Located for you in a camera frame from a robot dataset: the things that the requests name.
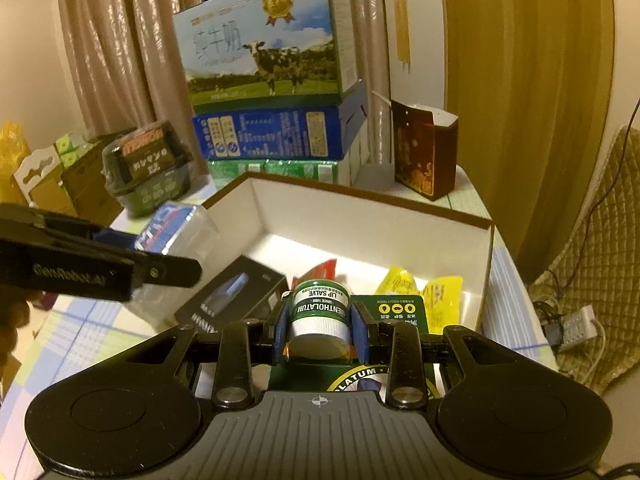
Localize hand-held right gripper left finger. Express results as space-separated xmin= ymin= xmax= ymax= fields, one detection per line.
xmin=115 ymin=305 xmax=290 ymax=408

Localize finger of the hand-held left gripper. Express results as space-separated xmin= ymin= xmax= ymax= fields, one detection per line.
xmin=131 ymin=254 xmax=203 ymax=289
xmin=0 ymin=202 xmax=144 ymax=253

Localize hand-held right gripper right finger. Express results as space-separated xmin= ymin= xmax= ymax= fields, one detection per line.
xmin=350 ymin=302 xmax=526 ymax=409

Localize blue tissue pack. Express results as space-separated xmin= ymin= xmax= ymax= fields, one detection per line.
xmin=134 ymin=201 xmax=220 ymax=311

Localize green lip salve card pack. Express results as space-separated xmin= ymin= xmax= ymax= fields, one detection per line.
xmin=269 ymin=280 xmax=427 ymax=396

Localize black shaver box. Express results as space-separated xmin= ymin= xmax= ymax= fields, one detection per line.
xmin=174 ymin=255 xmax=290 ymax=335

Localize red candy wrapper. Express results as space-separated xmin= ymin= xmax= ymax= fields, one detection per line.
xmin=299 ymin=258 xmax=339 ymax=282

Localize yellow snack packet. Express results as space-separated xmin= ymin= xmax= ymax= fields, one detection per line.
xmin=375 ymin=266 xmax=464 ymax=337

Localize brown cardboard box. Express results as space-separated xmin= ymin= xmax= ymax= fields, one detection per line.
xmin=200 ymin=171 xmax=496 ymax=343

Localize person's left hand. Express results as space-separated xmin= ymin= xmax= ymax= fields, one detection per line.
xmin=0 ymin=300 xmax=36 ymax=363

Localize cardboard carton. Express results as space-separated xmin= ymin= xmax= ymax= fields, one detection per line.
xmin=60 ymin=135 xmax=137 ymax=219

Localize white cardboard cutout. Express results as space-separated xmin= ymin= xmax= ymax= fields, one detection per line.
xmin=12 ymin=146 xmax=63 ymax=197

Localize small green boxes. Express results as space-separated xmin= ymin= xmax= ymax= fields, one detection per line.
xmin=54 ymin=131 xmax=87 ymax=167

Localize yellow plastic bag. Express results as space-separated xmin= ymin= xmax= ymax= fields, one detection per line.
xmin=0 ymin=120 xmax=30 ymax=204

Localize black noodle container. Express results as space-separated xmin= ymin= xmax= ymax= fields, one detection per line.
xmin=101 ymin=121 xmax=194 ymax=219

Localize green drink pack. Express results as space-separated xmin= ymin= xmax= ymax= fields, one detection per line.
xmin=206 ymin=152 xmax=366 ymax=187

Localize blue milk carton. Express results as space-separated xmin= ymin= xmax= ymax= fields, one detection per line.
xmin=192 ymin=80 xmax=371 ymax=162

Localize dark red gift box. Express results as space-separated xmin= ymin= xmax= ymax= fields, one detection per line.
xmin=390 ymin=99 xmax=460 ymax=202

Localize white power strip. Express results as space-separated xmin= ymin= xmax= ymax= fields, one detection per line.
xmin=555 ymin=305 xmax=602 ymax=352

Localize cow print milk carton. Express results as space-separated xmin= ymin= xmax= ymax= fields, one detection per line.
xmin=172 ymin=0 xmax=364 ymax=114

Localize chair with quilted cover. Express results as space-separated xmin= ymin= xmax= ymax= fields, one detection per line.
xmin=529 ymin=126 xmax=640 ymax=392

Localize golden curtain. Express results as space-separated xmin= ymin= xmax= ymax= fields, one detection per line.
xmin=440 ymin=0 xmax=617 ymax=283

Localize orange wall sticker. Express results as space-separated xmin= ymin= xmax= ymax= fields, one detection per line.
xmin=394 ymin=0 xmax=414 ymax=74

